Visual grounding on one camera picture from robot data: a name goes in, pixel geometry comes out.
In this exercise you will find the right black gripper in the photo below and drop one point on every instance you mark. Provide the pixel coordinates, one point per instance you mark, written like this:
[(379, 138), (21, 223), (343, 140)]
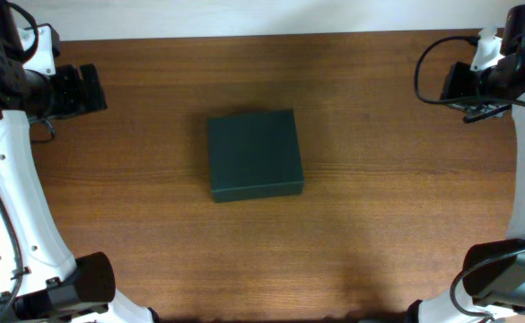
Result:
[(457, 73)]

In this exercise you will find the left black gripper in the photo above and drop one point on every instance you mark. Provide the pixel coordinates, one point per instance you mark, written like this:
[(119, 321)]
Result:
[(87, 101)]

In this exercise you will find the black gift box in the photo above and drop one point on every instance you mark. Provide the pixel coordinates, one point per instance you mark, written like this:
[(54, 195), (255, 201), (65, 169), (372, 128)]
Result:
[(254, 155)]

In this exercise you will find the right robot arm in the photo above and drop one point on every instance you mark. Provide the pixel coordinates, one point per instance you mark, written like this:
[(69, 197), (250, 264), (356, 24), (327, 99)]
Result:
[(491, 284)]

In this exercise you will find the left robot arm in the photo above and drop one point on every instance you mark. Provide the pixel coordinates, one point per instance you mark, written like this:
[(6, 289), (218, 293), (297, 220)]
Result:
[(40, 278)]

